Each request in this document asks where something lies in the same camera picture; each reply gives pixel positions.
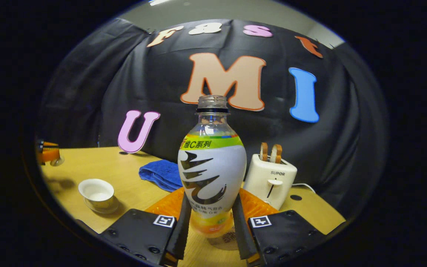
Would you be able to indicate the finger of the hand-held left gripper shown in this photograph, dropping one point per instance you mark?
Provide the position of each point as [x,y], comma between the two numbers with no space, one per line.
[49,155]
[48,144]

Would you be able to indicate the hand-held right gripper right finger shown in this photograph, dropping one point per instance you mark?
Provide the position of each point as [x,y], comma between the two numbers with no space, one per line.
[240,230]

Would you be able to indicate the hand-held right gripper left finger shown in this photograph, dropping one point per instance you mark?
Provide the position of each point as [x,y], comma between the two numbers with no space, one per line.
[182,230]

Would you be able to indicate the white teacup lid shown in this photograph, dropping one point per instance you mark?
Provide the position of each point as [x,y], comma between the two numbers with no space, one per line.
[58,161]

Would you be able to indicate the round wooden coaster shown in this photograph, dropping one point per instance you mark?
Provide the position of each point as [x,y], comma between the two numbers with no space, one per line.
[221,243]

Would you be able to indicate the white teacup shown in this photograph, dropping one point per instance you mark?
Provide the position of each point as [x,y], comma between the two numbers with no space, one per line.
[96,194]

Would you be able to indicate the water bottle with white label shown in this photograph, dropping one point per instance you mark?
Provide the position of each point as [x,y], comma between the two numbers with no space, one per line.
[213,174]

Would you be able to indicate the white toaster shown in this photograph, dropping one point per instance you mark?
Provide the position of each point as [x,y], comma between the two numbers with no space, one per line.
[269,181]

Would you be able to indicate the blue towel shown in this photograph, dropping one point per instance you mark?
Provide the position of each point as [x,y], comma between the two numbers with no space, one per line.
[161,174]

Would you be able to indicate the black table grommet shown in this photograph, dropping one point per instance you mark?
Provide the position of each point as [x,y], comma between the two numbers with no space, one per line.
[295,197]

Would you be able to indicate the black backdrop cloth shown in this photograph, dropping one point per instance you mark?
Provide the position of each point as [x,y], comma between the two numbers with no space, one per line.
[98,85]

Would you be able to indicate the toast slice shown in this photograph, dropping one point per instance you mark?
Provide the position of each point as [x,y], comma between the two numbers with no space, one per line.
[276,154]
[264,152]

